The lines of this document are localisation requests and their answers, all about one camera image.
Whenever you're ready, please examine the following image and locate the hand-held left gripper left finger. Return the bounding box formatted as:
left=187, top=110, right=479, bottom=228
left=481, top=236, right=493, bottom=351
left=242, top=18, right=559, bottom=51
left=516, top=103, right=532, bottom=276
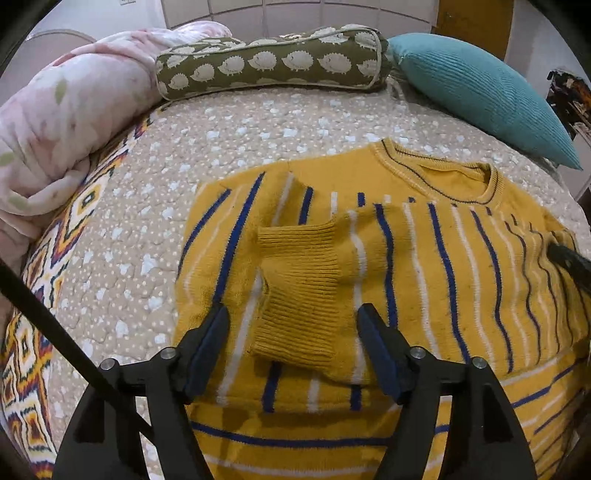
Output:
left=54, top=305, right=230, bottom=480

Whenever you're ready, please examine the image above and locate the pink floral fleece blanket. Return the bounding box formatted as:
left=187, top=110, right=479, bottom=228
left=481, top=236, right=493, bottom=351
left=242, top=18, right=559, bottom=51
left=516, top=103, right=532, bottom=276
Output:
left=0, top=21, right=232, bottom=273

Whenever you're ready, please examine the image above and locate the olive hedgehog print bolster pillow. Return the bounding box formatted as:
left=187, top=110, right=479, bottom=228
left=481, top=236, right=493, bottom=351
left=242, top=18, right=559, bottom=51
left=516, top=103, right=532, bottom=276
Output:
left=155, top=28, right=393, bottom=100

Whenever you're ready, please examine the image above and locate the black strap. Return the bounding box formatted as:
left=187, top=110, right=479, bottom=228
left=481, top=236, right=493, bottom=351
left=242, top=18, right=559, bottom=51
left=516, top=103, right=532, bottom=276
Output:
left=0, top=258, right=155, bottom=443

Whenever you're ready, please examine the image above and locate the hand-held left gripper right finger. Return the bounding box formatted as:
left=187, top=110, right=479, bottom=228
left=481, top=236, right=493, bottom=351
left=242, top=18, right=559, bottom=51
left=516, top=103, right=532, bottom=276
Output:
left=356, top=303, right=538, bottom=480

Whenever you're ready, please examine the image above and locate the beige dotted quilt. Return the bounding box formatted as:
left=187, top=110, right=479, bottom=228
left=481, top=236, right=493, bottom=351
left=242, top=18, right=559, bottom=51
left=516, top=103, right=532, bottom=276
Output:
left=46, top=86, right=591, bottom=480

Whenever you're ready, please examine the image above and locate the colourful geometric pattern blanket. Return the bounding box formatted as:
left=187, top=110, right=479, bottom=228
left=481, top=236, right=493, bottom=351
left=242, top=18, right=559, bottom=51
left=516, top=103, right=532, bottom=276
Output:
left=0, top=115, right=153, bottom=480

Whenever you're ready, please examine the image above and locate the yellow wooden door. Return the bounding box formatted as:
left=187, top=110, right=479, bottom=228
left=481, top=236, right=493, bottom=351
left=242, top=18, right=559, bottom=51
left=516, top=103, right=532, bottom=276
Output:
left=434, top=0, right=513, bottom=61

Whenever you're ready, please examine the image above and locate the teal corduroy pillow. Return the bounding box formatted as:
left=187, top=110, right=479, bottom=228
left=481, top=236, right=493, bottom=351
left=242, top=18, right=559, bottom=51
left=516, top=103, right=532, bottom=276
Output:
left=388, top=33, right=583, bottom=171

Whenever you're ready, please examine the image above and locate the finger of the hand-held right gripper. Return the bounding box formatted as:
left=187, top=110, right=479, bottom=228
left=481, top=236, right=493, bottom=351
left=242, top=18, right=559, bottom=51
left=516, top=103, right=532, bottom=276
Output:
left=547, top=244, right=591, bottom=293

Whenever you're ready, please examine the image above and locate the yellow striped knit sweater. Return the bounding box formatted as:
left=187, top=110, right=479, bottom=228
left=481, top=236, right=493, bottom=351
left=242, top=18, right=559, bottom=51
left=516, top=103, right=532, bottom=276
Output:
left=174, top=139, right=591, bottom=480

